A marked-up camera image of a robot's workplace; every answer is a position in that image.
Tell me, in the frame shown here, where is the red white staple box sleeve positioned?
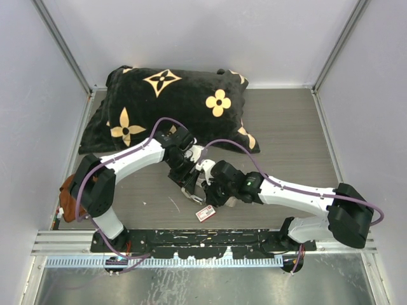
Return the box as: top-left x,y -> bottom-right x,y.
195,205 -> 216,222

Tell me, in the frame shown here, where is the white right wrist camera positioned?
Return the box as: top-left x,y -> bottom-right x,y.
195,159 -> 216,186

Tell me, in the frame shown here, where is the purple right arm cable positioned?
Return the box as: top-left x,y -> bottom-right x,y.
203,139 -> 385,226

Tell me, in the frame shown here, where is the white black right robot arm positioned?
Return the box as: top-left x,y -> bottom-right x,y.
196,159 -> 373,250

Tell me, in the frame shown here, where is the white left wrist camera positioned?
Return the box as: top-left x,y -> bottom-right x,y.
185,144 -> 204,163

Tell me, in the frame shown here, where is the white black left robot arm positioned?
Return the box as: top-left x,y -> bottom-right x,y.
69,127 -> 204,248

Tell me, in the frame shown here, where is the black floral pattern pillow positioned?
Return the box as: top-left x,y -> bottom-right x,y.
78,65 -> 260,154

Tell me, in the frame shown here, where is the white slotted cable duct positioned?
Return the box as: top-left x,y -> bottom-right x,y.
45,255 -> 284,269

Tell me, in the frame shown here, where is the brown crumpled cloth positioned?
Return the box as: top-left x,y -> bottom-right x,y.
59,175 -> 76,222

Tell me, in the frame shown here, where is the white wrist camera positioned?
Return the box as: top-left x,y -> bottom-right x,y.
195,159 -> 216,186
185,144 -> 204,163

